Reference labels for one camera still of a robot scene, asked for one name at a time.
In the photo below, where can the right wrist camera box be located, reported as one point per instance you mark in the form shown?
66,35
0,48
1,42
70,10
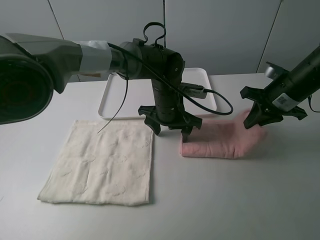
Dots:
274,71

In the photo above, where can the cream white towel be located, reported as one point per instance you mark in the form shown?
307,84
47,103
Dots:
102,164

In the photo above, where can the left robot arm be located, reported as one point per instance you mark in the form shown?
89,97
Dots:
33,67

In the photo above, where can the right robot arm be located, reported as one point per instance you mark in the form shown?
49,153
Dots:
305,77

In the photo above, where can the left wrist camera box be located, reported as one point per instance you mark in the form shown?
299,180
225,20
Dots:
193,90

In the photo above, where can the pink towel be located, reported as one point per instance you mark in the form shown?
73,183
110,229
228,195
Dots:
224,139

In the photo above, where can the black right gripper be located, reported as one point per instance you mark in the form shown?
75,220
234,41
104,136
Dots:
272,103

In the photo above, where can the white rectangular plastic tray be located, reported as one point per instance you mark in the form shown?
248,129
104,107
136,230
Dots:
140,93

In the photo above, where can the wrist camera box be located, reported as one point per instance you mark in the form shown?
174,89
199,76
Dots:
274,71
193,90

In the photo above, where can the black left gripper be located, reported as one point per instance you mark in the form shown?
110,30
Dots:
168,110

